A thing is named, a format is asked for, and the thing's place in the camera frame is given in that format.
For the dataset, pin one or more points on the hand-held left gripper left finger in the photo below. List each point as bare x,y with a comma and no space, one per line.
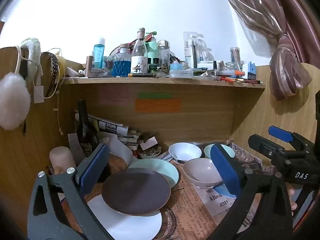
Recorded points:
93,165

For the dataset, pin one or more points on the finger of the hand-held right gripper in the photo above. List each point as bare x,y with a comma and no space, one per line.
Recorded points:
265,147
280,133

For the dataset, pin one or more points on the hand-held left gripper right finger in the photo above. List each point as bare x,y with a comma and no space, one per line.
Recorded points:
225,170

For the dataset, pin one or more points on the mint green bowl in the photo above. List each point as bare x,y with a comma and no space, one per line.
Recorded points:
228,151

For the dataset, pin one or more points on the pale pink bowl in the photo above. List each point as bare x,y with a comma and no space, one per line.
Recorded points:
202,171

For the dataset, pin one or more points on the white bowl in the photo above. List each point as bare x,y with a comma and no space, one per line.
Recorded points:
185,151

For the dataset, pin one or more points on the dark brown plate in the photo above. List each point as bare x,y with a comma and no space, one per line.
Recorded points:
136,192

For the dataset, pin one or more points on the mint green plate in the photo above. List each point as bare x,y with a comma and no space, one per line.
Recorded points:
162,168

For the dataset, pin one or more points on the white plate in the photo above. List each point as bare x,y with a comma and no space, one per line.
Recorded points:
132,226

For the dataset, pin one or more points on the person's right hand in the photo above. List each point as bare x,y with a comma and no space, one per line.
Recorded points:
292,195

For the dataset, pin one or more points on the white paper note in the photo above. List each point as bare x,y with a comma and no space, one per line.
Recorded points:
74,146

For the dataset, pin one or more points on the dark wine bottle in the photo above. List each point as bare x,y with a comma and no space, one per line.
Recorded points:
86,130

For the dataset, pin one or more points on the stack of magazines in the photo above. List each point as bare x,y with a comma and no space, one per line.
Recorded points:
110,127

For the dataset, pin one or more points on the newspaper print table mat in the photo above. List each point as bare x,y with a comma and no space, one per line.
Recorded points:
192,212

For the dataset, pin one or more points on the small bowl of trinkets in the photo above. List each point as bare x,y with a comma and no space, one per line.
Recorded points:
150,153

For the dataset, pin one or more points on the dark red pencil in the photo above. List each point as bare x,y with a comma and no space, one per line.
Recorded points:
252,81

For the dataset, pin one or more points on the white folded card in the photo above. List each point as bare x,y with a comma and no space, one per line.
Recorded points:
148,143

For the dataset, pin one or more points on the blue and white sharpener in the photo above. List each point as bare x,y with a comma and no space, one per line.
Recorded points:
249,71

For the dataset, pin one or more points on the orange marker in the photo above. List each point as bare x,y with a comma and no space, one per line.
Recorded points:
235,73

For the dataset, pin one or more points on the glass jar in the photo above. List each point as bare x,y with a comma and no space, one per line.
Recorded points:
233,67

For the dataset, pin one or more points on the orange sticky note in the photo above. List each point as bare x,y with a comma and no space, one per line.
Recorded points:
157,105

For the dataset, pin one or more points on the clear tube of sticks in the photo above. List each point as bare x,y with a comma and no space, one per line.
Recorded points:
235,55

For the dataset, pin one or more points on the green sticky note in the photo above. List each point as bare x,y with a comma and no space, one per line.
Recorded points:
154,95

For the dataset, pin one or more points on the brown cardboard tube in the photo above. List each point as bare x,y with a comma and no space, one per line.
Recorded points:
89,66

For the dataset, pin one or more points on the black and gold pen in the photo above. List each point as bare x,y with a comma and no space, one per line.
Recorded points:
141,75

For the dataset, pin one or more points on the patterned headband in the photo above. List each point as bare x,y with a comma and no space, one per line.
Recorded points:
53,70

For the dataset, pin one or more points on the white fluffy earmuffs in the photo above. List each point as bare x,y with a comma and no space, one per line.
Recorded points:
12,100

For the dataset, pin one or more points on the striped mauve curtain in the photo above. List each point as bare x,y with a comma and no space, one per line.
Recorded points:
282,30

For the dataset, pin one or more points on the glass bottle with blue liquid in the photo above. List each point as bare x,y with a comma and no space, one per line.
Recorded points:
122,65

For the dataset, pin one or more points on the clear plastic box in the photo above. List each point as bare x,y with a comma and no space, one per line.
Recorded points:
181,73

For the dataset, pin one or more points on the wooden hutch shelf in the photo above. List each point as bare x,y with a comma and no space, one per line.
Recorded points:
162,80

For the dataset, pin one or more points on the blue mouthwash bottle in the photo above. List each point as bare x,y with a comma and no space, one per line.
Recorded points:
99,55

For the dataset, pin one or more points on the clear bottle with white label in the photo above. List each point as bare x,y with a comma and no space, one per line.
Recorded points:
139,61

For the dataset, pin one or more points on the blue round container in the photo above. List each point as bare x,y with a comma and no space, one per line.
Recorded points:
176,67

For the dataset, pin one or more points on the toothbrush package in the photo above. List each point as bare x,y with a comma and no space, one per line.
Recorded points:
192,50

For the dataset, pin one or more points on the clear bottle with silver cap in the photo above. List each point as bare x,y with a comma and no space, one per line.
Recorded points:
163,55

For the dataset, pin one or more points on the mint green bottle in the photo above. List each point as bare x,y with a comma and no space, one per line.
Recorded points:
152,48

